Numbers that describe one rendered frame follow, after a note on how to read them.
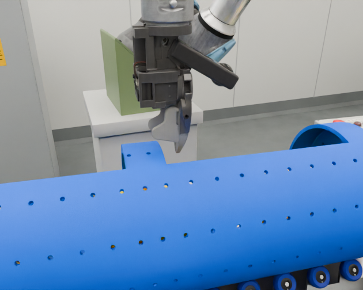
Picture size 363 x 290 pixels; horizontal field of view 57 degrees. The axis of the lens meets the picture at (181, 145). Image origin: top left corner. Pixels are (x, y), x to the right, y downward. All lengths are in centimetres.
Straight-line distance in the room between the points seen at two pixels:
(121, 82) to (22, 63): 122
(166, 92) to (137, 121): 43
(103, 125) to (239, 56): 306
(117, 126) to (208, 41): 34
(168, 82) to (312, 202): 30
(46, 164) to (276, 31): 284
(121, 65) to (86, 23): 243
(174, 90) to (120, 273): 28
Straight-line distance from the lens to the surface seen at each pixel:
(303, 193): 59
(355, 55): 488
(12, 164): 232
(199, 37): 97
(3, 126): 221
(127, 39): 99
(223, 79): 52
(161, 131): 54
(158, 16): 48
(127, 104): 95
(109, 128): 92
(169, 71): 50
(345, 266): 79
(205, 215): 52
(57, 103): 348
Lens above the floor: 149
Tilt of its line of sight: 26 degrees down
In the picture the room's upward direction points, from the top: straight up
